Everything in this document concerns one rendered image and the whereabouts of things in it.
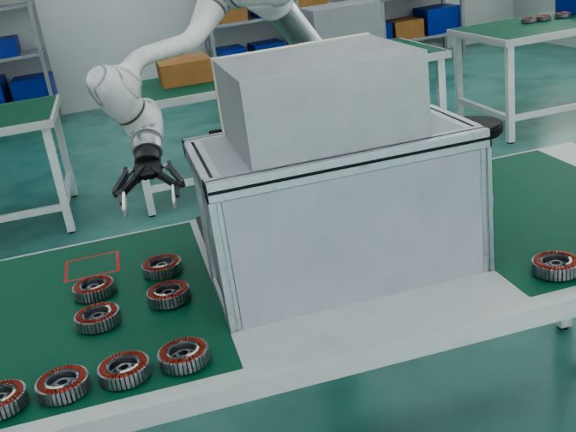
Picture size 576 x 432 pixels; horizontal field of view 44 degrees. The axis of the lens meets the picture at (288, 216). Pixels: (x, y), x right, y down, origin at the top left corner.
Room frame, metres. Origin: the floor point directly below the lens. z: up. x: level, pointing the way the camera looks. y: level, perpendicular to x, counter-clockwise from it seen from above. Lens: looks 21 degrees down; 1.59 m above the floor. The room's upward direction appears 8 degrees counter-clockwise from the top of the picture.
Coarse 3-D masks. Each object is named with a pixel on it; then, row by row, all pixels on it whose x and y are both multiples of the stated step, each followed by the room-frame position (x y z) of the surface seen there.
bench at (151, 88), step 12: (432, 48) 4.97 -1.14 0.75; (432, 60) 4.78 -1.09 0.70; (444, 60) 4.84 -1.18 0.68; (444, 72) 4.84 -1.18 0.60; (144, 84) 5.08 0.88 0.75; (156, 84) 5.02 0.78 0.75; (204, 84) 4.76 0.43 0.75; (444, 84) 4.84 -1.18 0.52; (144, 96) 4.62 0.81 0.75; (156, 96) 4.57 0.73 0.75; (168, 96) 4.51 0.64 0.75; (180, 96) 4.46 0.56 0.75; (192, 96) 4.46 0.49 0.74; (204, 96) 4.47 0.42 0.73; (444, 96) 4.84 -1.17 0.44; (444, 108) 4.83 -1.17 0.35; (192, 180) 4.48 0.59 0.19; (144, 192) 4.41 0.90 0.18
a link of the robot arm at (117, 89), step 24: (192, 24) 2.35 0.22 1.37; (216, 24) 2.39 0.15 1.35; (144, 48) 2.16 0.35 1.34; (168, 48) 2.21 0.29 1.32; (192, 48) 2.30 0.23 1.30; (96, 72) 2.02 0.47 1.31; (120, 72) 2.05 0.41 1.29; (96, 96) 2.01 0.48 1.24; (120, 96) 2.01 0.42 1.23; (120, 120) 2.05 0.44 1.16
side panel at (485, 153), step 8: (480, 152) 1.60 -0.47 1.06; (488, 152) 1.61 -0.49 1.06; (480, 160) 1.60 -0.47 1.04; (488, 160) 1.61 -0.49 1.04; (488, 168) 1.61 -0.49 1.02; (488, 176) 1.61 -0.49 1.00; (488, 184) 1.61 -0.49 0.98; (488, 192) 1.61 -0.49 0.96; (488, 200) 1.61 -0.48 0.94; (488, 208) 1.61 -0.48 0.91; (488, 216) 1.61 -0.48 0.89; (488, 224) 1.61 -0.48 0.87; (488, 232) 1.61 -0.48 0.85; (488, 240) 1.61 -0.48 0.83; (488, 248) 1.61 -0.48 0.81; (488, 256) 1.61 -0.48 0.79; (488, 264) 1.61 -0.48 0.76
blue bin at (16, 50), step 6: (6, 36) 8.01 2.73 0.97; (12, 36) 7.90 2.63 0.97; (0, 42) 7.68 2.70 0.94; (6, 42) 7.70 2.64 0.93; (12, 42) 7.71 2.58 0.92; (18, 42) 8.02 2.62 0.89; (0, 48) 7.68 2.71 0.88; (6, 48) 7.69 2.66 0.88; (12, 48) 7.71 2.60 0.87; (18, 48) 7.84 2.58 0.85; (0, 54) 7.68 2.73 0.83; (6, 54) 7.69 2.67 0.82; (12, 54) 7.70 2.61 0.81; (18, 54) 7.72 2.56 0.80
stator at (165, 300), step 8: (168, 280) 1.72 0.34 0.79; (176, 280) 1.71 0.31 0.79; (152, 288) 1.69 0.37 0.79; (160, 288) 1.70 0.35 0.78; (168, 288) 1.71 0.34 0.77; (176, 288) 1.70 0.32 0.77; (184, 288) 1.66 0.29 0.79; (152, 296) 1.64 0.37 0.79; (160, 296) 1.64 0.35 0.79; (168, 296) 1.64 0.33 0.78; (176, 296) 1.63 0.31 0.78; (184, 296) 1.64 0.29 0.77; (152, 304) 1.64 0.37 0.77; (160, 304) 1.62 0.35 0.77; (168, 304) 1.62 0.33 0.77; (176, 304) 1.63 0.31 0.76
